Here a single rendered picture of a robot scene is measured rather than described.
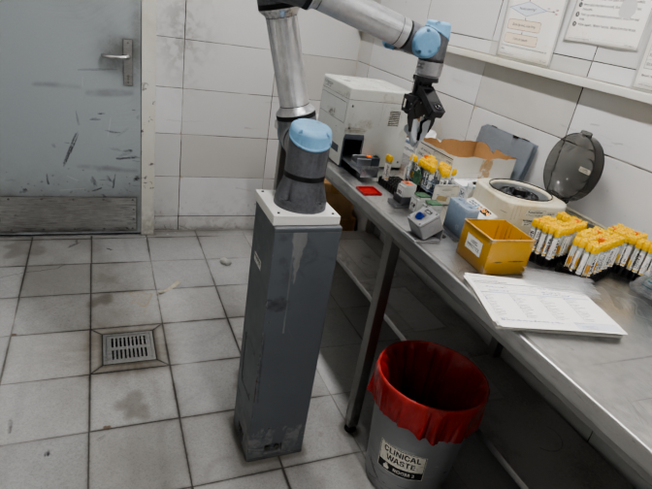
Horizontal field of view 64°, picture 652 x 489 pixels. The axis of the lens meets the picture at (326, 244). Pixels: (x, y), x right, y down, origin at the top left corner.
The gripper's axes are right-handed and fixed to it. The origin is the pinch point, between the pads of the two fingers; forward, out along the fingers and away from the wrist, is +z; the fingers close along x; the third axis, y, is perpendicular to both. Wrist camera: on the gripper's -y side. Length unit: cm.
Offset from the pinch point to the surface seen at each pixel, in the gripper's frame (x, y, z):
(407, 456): 6, -44, 86
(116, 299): 85, 92, 108
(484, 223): -4.7, -34.2, 11.8
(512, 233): -10.7, -39.0, 12.5
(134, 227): 73, 163, 103
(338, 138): 7.0, 41.9, 10.6
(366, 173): 3.9, 20.5, 16.9
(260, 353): 48, -16, 62
